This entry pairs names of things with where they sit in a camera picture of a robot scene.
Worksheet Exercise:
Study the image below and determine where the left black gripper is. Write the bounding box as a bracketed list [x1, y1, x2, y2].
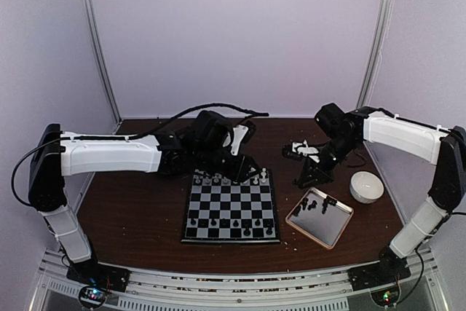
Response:
[194, 146, 261, 183]

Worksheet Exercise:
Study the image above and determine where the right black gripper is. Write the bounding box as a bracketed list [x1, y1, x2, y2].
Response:
[299, 134, 360, 189]

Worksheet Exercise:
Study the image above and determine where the black white chess board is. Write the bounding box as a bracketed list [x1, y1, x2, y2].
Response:
[181, 168, 280, 244]

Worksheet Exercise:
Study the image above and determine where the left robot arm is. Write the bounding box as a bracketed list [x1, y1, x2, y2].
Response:
[28, 110, 258, 285]

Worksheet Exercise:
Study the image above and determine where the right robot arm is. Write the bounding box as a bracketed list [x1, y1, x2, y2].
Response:
[282, 103, 465, 283]

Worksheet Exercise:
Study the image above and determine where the wooden metal tray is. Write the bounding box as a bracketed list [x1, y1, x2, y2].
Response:
[285, 187, 354, 250]

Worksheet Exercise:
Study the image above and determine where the white bowl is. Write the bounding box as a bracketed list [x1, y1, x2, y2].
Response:
[349, 171, 384, 204]

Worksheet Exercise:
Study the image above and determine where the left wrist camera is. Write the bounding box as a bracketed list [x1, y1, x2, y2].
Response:
[225, 120, 256, 156]

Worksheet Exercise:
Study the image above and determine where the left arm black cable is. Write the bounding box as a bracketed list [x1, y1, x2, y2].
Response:
[10, 102, 270, 208]

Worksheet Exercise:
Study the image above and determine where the front aluminium rail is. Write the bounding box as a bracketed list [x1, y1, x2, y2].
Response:
[28, 247, 449, 311]

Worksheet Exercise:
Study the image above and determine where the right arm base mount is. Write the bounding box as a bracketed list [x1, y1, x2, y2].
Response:
[347, 263, 411, 291]

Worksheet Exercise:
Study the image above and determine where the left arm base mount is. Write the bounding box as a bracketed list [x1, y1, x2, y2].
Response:
[66, 264, 130, 292]

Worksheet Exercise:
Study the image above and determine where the right aluminium frame post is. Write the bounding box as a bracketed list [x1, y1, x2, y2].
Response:
[356, 0, 393, 108]

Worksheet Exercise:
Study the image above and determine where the aluminium frame post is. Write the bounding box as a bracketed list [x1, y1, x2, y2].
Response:
[83, 0, 122, 125]
[356, 0, 393, 108]

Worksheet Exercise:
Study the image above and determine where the left aluminium frame post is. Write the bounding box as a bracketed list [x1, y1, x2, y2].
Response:
[83, 0, 122, 125]

